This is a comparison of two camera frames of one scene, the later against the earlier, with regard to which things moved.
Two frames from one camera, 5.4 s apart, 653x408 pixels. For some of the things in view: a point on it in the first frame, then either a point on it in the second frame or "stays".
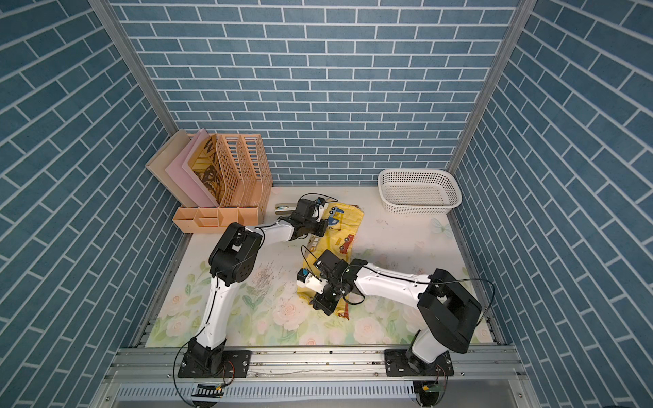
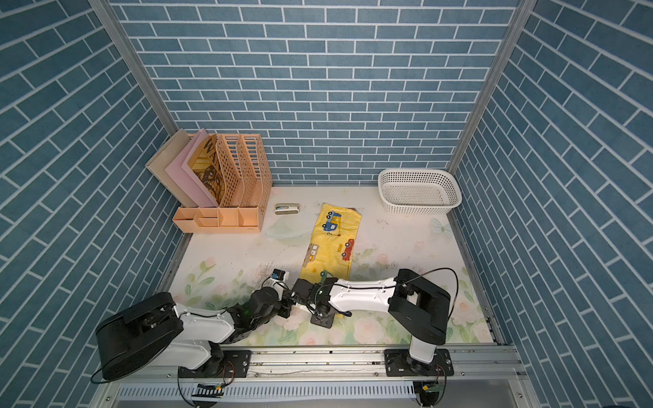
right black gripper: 320,302 to 320,322
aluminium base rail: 486,365 stays
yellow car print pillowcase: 343,221 stays
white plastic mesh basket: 418,191 stays
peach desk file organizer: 247,184 stays
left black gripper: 322,224 to 286,300
